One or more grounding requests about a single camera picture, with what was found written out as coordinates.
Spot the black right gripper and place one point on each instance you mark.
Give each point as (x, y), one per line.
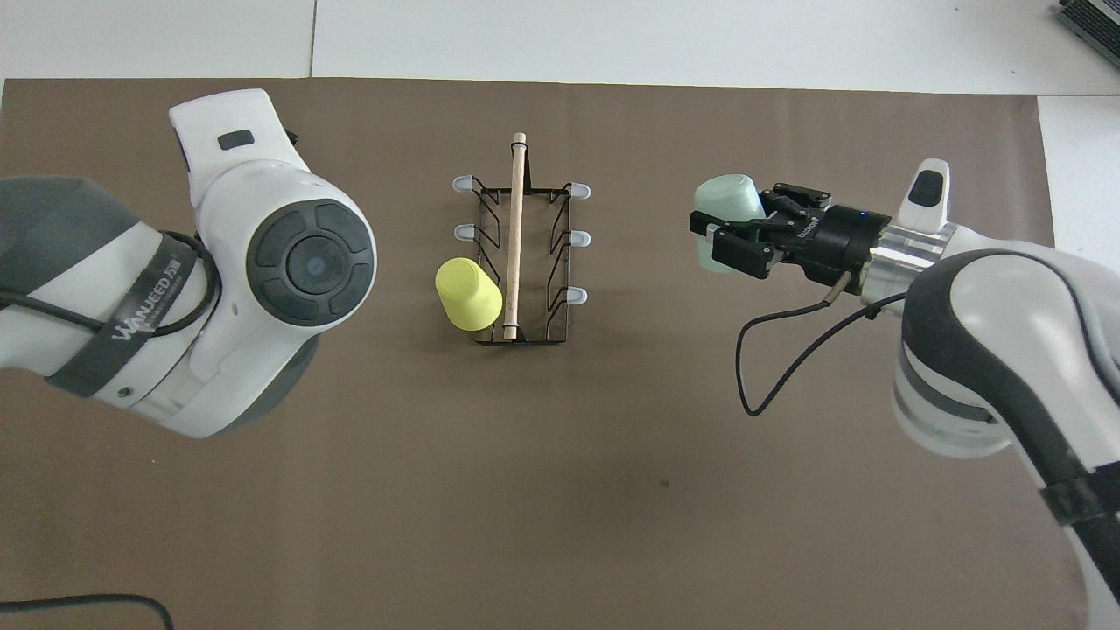
(836, 245)

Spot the light green plastic cup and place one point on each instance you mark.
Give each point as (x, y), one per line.
(731, 197)

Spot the yellow plastic cup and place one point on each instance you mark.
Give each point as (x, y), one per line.
(468, 293)

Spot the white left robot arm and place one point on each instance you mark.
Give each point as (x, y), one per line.
(306, 262)

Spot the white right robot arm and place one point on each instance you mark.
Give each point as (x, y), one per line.
(989, 332)

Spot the brown paper mat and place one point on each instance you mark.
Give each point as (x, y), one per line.
(525, 481)

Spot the dark ribbed device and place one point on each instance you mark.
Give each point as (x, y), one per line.
(1094, 17)

